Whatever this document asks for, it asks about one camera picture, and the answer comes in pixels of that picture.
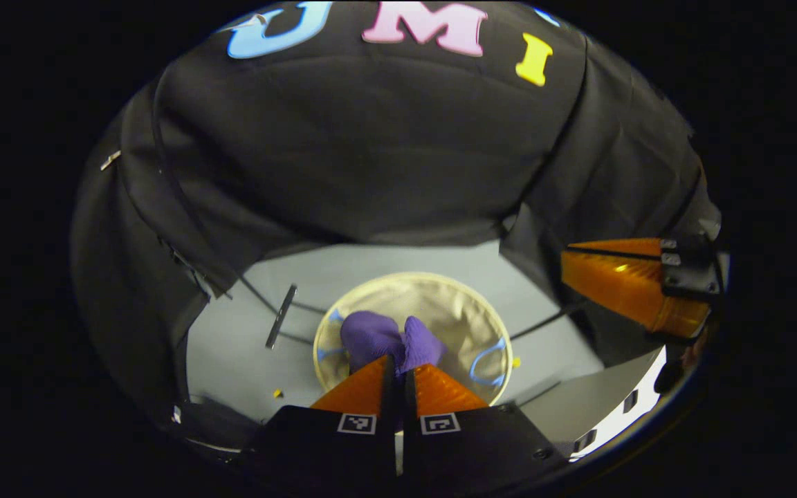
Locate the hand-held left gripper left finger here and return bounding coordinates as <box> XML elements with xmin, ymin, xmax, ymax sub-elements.
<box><xmin>243</xmin><ymin>354</ymin><xmax>399</xmax><ymax>485</ymax></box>

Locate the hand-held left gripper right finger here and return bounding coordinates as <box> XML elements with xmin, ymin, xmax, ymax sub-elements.
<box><xmin>402</xmin><ymin>363</ymin><xmax>569</xmax><ymax>488</ymax></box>

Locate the purple corduroy shirt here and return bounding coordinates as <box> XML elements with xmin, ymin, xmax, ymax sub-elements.
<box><xmin>340</xmin><ymin>310</ymin><xmax>449</xmax><ymax>378</ymax></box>

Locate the beige laundry hamper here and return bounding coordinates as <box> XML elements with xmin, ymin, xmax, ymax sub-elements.
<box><xmin>312</xmin><ymin>271</ymin><xmax>514</xmax><ymax>416</ymax></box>

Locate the white slotted board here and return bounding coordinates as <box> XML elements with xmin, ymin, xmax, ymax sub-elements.
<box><xmin>570</xmin><ymin>344</ymin><xmax>669</xmax><ymax>459</ymax></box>

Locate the grey metal bar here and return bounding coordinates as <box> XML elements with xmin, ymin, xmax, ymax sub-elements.
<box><xmin>264</xmin><ymin>283</ymin><xmax>298</xmax><ymax>351</ymax></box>

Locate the black backdrop cloth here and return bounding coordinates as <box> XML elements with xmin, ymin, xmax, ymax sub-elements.
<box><xmin>70</xmin><ymin>0</ymin><xmax>724</xmax><ymax>443</ymax></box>

